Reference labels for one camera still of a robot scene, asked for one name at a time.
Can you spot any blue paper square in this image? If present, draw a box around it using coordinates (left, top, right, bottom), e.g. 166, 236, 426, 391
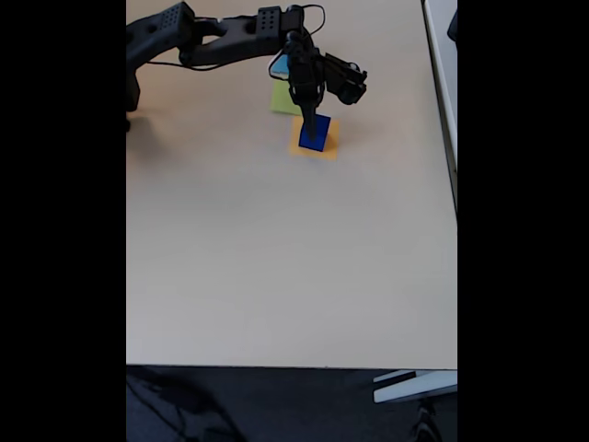
269, 53, 290, 79

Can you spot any green paper square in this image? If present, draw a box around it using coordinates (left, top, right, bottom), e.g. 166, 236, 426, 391
269, 81, 305, 116

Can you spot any large blue cube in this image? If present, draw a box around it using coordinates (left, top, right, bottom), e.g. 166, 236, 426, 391
298, 114, 332, 154

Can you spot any orange paper square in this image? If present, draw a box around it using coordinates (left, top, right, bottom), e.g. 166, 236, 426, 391
288, 114, 342, 162

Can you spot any white table foot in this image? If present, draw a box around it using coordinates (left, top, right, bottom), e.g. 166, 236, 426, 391
372, 369, 458, 404

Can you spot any white neighbouring table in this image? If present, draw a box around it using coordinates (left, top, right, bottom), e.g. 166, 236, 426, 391
421, 0, 458, 217

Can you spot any black camera box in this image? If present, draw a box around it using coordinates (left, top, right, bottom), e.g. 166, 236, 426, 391
324, 52, 368, 106

